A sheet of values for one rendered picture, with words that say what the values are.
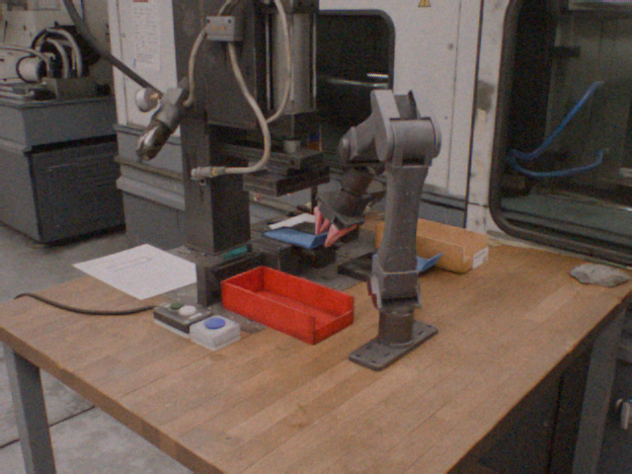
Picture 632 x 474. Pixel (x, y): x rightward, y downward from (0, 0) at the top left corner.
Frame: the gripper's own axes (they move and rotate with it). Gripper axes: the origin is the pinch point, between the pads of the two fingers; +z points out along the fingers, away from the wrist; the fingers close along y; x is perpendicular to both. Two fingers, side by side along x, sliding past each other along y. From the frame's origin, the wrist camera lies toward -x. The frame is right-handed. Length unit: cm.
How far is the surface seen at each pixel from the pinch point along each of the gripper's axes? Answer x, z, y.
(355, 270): -7.3, 5.0, -7.2
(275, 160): 3.5, -7.9, 18.5
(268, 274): 12.2, 8.3, 0.8
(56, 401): -6, 155, 72
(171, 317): 36.7, 12.1, 0.2
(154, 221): -74, 117, 124
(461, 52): -60, -35, 24
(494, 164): -56, -17, -4
